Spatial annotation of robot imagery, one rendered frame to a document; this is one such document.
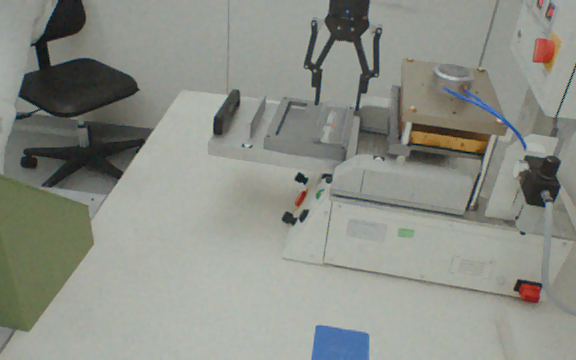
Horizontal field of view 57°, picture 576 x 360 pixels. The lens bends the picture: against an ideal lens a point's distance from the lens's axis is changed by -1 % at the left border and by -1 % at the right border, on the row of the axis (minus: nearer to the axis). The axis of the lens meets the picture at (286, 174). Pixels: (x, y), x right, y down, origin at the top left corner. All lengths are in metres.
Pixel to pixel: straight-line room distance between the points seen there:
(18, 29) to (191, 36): 1.70
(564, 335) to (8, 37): 1.11
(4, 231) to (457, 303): 0.82
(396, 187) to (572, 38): 0.37
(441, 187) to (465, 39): 1.68
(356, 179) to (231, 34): 1.74
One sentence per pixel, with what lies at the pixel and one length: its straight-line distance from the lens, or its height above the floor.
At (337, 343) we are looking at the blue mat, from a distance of 0.99.
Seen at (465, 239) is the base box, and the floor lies 0.88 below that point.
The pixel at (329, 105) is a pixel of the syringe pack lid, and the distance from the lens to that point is 1.18.
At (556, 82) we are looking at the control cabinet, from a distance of 0.94.
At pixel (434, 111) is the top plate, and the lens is 0.97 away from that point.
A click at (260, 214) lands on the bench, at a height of 0.75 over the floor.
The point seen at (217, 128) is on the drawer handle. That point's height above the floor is 0.98.
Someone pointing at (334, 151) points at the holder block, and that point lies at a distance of 1.04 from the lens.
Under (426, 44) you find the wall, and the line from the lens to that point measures 2.60.
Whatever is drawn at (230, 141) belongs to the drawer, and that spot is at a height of 0.97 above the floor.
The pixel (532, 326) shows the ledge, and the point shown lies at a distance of 1.08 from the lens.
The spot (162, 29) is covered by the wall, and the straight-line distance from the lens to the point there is 2.72.
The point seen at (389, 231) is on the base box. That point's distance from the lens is 1.05.
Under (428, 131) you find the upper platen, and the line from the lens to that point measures 1.02.
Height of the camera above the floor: 1.51
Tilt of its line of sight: 33 degrees down
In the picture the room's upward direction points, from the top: 5 degrees clockwise
